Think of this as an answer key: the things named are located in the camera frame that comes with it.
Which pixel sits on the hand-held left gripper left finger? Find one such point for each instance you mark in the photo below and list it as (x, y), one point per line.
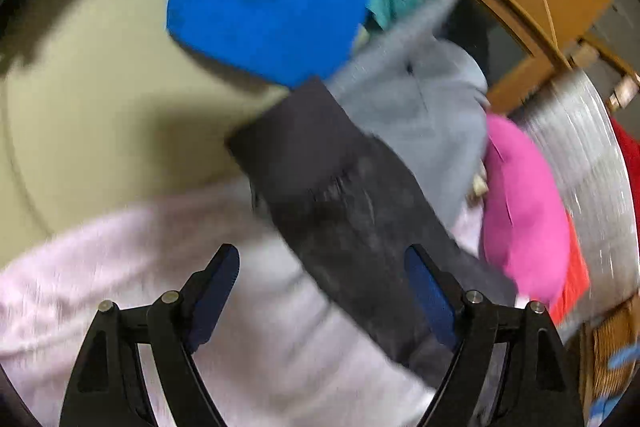
(215, 302)

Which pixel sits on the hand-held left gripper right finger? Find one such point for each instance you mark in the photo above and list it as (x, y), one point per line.
(430, 302)

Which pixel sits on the black puffer jacket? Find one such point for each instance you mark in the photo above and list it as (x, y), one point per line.
(350, 217)

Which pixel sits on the white bed sheet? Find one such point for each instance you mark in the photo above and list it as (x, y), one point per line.
(125, 267)

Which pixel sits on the pink pillow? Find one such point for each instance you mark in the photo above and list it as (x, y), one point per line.
(525, 217)

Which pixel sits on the red pillow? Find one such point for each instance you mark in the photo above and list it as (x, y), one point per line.
(575, 282)

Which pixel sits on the wicker basket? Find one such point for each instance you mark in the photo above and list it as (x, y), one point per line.
(607, 347)

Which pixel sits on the grey garment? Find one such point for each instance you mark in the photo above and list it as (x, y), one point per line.
(425, 117)

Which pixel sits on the silver insulation panel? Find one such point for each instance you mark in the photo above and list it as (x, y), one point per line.
(580, 147)

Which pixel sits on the beige sofa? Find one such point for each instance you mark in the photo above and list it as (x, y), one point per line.
(110, 82)

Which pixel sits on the red cloth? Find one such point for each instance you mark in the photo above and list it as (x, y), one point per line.
(629, 157)

